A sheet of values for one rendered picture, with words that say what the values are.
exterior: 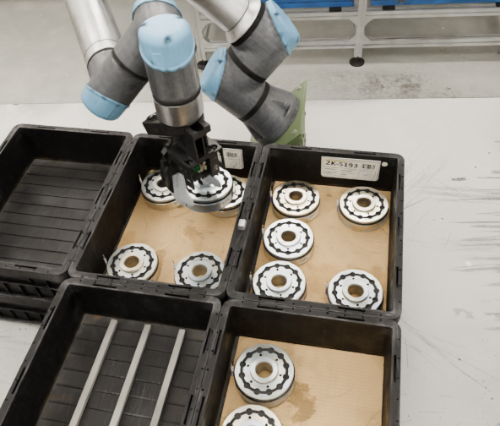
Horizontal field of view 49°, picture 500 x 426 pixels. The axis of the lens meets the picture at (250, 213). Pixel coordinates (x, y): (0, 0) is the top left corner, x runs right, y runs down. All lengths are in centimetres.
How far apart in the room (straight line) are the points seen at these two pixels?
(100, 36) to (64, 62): 241
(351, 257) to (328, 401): 30
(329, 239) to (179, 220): 33
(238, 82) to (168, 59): 54
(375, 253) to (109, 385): 57
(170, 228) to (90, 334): 28
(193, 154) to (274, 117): 50
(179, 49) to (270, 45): 52
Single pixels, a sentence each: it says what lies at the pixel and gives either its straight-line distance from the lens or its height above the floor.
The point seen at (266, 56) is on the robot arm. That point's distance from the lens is 130.
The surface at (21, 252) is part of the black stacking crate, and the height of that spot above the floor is 83.
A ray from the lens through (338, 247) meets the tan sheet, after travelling 115.
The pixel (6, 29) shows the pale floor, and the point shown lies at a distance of 393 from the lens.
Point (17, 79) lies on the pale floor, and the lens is 342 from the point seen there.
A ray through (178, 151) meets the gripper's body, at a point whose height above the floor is 113.
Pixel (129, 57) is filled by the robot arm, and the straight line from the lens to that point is 91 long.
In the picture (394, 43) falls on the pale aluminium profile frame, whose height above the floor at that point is 12.
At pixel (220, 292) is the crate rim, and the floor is 93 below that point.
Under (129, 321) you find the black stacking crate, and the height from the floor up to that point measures 83.
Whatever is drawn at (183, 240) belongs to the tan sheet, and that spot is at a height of 83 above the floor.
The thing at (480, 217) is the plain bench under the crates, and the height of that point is 70.
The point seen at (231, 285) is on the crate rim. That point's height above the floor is 93.
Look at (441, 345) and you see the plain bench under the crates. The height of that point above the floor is 70.
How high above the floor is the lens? 174
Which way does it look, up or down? 49 degrees down
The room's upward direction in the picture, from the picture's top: 6 degrees counter-clockwise
